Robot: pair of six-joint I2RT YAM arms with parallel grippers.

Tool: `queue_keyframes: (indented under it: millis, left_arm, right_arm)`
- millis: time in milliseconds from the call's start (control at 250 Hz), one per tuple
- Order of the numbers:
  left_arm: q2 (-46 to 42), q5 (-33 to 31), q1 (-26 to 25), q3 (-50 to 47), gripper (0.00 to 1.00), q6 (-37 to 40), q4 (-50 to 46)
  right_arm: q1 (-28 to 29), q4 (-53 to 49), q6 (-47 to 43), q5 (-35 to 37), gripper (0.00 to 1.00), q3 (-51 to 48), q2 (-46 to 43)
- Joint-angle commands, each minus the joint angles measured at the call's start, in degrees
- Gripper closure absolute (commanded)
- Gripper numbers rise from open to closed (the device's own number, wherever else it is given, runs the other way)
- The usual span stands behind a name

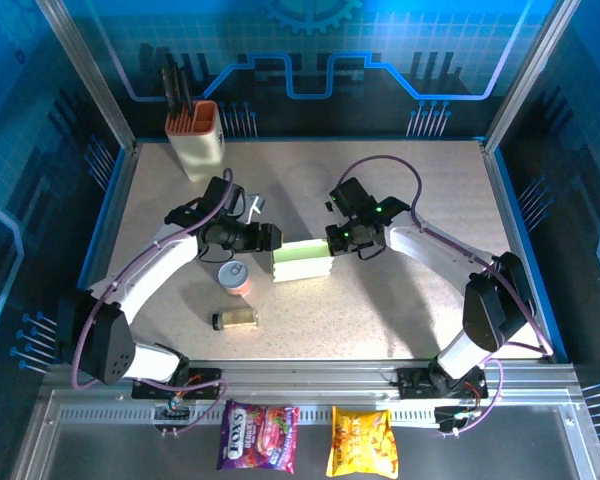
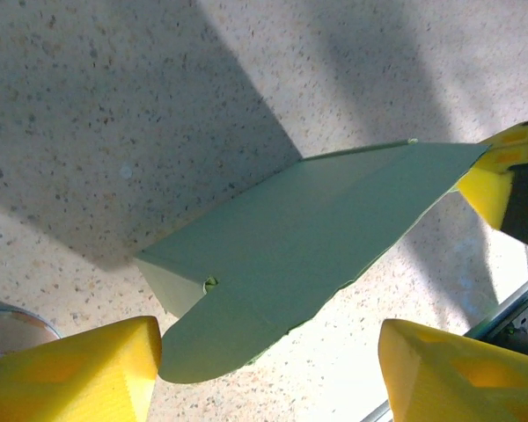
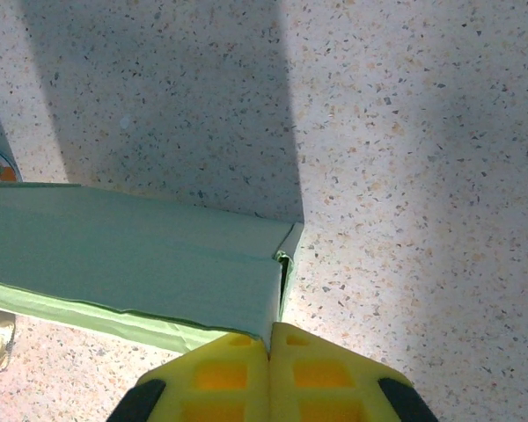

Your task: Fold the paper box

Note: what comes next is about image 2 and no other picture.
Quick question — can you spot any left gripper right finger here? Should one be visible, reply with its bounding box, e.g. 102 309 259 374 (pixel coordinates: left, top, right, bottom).
378 318 528 422

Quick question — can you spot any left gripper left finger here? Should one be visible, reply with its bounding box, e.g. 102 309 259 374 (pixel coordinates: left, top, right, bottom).
0 315 163 422

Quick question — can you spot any green paper box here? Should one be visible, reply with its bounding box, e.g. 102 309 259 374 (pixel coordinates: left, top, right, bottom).
134 138 492 384

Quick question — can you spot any pink tin can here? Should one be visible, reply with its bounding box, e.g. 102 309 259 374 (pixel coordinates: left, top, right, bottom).
0 294 62 358

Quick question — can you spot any aluminium cross rail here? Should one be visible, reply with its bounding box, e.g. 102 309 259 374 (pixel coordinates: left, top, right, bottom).
360 266 528 422

